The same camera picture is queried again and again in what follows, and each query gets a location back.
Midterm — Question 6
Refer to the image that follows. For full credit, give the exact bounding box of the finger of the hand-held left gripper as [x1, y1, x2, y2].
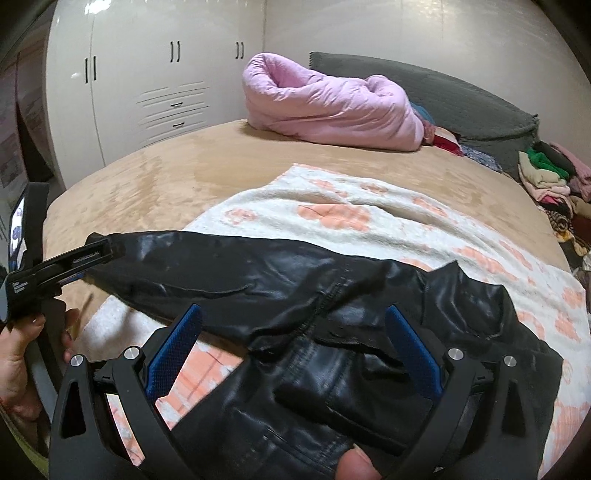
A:
[42, 232, 116, 287]

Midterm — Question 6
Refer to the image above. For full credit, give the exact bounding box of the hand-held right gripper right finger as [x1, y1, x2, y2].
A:
[385, 305, 553, 480]

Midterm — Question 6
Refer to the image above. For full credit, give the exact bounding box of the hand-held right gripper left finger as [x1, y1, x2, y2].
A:
[48, 304, 218, 480]

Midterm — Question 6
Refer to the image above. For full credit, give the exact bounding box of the black leather jacket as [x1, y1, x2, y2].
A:
[85, 229, 565, 480]

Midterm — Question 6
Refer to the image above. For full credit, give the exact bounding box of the pile of mixed clothes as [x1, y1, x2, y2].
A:
[517, 141, 591, 278]

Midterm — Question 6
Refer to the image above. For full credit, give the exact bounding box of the person's left hand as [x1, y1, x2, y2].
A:
[0, 308, 80, 418]

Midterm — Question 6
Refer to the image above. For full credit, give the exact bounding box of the person's right hand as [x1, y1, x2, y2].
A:
[335, 445, 384, 480]

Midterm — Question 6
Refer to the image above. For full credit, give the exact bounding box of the tan bed cover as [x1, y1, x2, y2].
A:
[44, 117, 573, 356]

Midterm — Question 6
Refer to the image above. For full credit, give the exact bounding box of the white blanket with orange print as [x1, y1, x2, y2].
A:
[74, 162, 591, 480]

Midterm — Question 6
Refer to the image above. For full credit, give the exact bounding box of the blue patterned cloth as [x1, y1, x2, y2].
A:
[459, 145, 504, 175]

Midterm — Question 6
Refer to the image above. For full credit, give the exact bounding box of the white wardrobe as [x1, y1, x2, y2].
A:
[45, 0, 262, 188]

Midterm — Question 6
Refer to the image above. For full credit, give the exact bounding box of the red cloth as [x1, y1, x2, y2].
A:
[430, 127, 463, 158]

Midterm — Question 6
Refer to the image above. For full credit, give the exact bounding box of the teal cloth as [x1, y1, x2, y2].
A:
[411, 102, 437, 128]

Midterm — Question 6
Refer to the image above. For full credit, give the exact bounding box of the grey covered headboard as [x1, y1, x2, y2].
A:
[308, 51, 540, 178]

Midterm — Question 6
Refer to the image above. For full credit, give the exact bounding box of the pink comforter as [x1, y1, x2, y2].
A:
[242, 52, 426, 152]

